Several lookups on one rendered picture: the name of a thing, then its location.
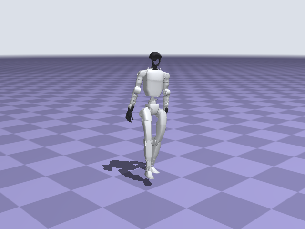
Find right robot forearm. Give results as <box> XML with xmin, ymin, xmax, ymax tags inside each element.
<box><xmin>128</xmin><ymin>87</ymin><xmax>138</xmax><ymax>109</ymax></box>

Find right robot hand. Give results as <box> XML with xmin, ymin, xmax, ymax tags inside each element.
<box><xmin>126</xmin><ymin>106</ymin><xmax>134</xmax><ymax>123</ymax></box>

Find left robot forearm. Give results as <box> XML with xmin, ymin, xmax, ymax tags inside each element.
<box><xmin>163</xmin><ymin>95</ymin><xmax>170</xmax><ymax>111</ymax></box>

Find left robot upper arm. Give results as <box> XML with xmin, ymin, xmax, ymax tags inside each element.
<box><xmin>163</xmin><ymin>72</ymin><xmax>171</xmax><ymax>96</ymax></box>

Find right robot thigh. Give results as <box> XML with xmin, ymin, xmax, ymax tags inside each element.
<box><xmin>139</xmin><ymin>107</ymin><xmax>153</xmax><ymax>145</ymax></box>

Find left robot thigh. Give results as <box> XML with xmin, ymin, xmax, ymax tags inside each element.
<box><xmin>152</xmin><ymin>109</ymin><xmax>167</xmax><ymax>146</ymax></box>

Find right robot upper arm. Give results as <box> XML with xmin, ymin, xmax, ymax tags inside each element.
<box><xmin>134</xmin><ymin>70</ymin><xmax>147</xmax><ymax>94</ymax></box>

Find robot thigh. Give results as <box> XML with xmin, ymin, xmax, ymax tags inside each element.
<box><xmin>152</xmin><ymin>109</ymin><xmax>167</xmax><ymax>146</ymax></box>
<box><xmin>139</xmin><ymin>107</ymin><xmax>153</xmax><ymax>145</ymax></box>

